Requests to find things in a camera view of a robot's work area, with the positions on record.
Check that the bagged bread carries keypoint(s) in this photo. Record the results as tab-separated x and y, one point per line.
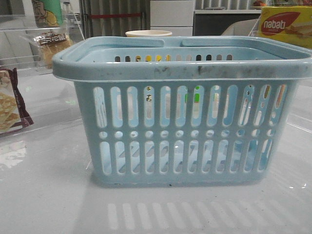
49	43

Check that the light blue plastic basket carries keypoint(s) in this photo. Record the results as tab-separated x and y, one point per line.
183	110

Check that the cream paper cup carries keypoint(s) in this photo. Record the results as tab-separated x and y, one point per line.
148	33

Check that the white cabinet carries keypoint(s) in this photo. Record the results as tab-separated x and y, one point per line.
176	16

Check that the brown cracker snack bag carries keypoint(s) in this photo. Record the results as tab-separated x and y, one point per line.
13	113

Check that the clear acrylic shelf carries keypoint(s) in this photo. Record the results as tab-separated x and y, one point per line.
19	48

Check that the green cartoon snack package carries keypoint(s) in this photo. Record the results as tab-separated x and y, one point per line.
48	13

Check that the yellow Nabati wafer box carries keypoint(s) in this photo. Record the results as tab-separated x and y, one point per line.
288	24

